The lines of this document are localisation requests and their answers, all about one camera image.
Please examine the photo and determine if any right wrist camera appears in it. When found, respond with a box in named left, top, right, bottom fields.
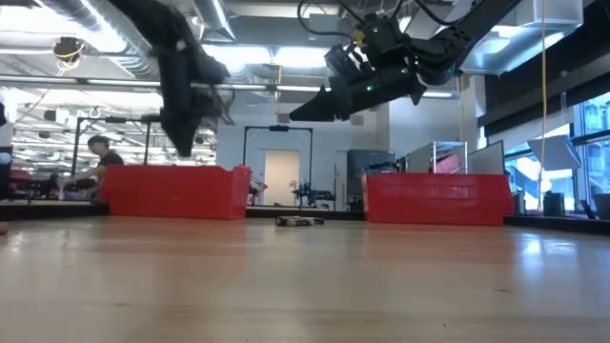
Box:
left=323, top=43, right=366, bottom=80

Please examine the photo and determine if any black ceiling cable reel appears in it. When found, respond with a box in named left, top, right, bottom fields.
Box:
left=51, top=35, right=88, bottom=64

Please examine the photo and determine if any red background object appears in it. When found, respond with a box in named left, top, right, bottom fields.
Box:
left=8, top=169, right=39, bottom=199

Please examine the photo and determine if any white ceiling air unit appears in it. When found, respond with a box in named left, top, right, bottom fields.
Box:
left=457, top=0, right=585, bottom=77

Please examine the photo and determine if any grey panel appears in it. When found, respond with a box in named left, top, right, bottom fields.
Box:
left=466, top=139, right=506, bottom=176

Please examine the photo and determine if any small black box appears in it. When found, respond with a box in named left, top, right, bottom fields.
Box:
left=542, top=190, right=567, bottom=217

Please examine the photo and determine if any long ceiling light tube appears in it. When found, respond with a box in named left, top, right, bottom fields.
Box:
left=0, top=73, right=461, bottom=100

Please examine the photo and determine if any black metal stand frame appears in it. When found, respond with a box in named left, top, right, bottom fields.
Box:
left=70, top=113, right=163, bottom=192
left=242, top=125, right=315, bottom=207

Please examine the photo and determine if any small black background robot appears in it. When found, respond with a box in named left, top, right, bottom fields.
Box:
left=291, top=180, right=337, bottom=209

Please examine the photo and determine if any grey ceiling box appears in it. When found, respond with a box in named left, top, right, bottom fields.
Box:
left=307, top=12, right=343, bottom=49

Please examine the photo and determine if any silver ventilation duct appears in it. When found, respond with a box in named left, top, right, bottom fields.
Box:
left=37, top=0, right=163, bottom=82

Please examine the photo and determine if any white angled board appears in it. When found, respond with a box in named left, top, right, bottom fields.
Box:
left=526, top=134, right=583, bottom=172

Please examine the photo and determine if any black right camera cable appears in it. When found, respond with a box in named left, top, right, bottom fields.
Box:
left=295, top=0, right=366, bottom=40

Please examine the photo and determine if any cream door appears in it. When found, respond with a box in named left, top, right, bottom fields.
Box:
left=263, top=149, right=301, bottom=208

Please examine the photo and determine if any metal shelf rack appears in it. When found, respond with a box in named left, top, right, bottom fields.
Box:
left=404, top=140, right=469, bottom=175

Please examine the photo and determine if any person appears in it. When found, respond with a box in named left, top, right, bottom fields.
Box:
left=59, top=134, right=126, bottom=194

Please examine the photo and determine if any red plastic bin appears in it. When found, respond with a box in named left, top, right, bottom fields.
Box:
left=99, top=164, right=253, bottom=221
left=360, top=171, right=516, bottom=227

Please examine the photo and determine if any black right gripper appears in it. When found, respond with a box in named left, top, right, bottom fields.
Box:
left=289, top=18, right=428, bottom=121

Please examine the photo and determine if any black cabinet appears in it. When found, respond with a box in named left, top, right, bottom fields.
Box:
left=346, top=148, right=397, bottom=212

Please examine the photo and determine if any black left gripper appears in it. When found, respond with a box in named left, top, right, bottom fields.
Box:
left=156, top=28, right=231, bottom=157

